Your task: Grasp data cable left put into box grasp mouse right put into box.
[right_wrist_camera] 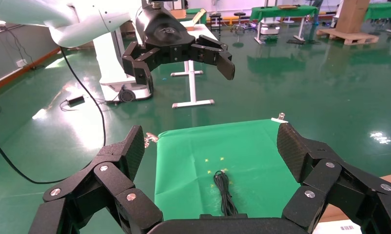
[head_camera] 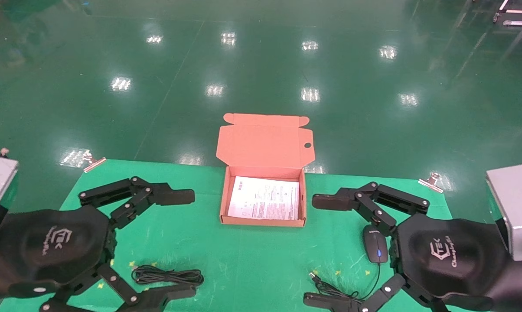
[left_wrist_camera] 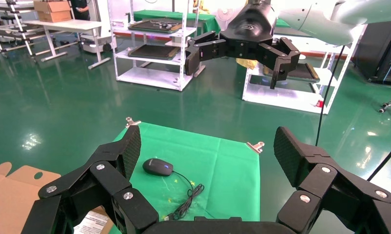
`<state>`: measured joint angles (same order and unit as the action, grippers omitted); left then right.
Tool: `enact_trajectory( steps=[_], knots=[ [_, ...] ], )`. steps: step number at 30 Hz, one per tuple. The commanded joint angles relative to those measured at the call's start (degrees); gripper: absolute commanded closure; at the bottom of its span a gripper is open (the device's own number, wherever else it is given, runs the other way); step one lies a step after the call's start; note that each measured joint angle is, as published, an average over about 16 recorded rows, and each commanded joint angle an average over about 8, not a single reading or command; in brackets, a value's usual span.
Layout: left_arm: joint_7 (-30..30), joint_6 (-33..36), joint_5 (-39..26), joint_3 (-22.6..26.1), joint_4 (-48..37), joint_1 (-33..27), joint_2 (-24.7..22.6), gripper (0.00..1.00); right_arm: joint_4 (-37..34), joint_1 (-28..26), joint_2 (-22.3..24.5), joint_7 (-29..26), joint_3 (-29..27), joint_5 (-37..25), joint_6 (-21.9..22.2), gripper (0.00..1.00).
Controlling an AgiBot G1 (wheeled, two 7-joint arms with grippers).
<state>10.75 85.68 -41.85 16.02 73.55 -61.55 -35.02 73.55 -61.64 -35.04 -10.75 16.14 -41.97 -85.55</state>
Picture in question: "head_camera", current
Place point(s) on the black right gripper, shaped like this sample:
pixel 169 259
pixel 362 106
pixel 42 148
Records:
pixel 451 255

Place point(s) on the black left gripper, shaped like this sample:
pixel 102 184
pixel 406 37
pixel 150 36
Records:
pixel 48 247

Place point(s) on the orange cardboard box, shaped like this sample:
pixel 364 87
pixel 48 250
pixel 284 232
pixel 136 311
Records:
pixel 261 143

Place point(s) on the metal mat clip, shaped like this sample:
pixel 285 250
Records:
pixel 432 182
pixel 94 161

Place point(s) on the green table mat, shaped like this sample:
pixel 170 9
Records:
pixel 243 260

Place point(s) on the white printed instruction sheet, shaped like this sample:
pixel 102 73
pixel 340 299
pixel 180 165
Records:
pixel 265 197

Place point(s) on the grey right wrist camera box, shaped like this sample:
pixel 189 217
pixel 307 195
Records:
pixel 517 208

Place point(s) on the white metal trolley frame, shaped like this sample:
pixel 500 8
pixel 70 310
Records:
pixel 519 22

